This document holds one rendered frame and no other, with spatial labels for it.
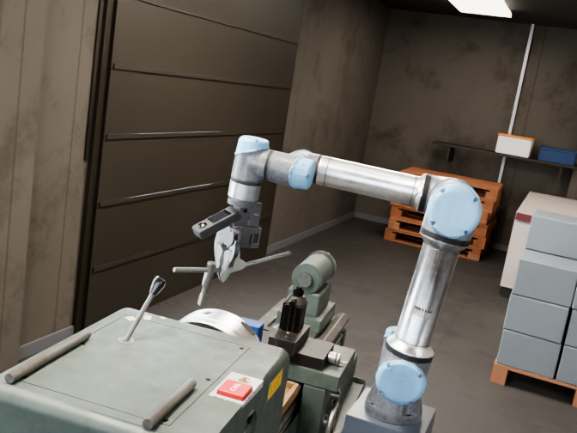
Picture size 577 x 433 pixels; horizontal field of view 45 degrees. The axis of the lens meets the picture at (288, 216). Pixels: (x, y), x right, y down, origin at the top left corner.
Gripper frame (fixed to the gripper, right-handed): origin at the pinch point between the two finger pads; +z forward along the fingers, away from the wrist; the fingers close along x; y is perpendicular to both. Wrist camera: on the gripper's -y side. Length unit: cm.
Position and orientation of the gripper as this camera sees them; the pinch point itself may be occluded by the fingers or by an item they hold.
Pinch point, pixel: (220, 276)
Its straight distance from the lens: 173.5
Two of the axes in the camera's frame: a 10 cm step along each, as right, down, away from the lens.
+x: -5.9, -3.0, 7.5
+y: 7.8, 0.2, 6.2
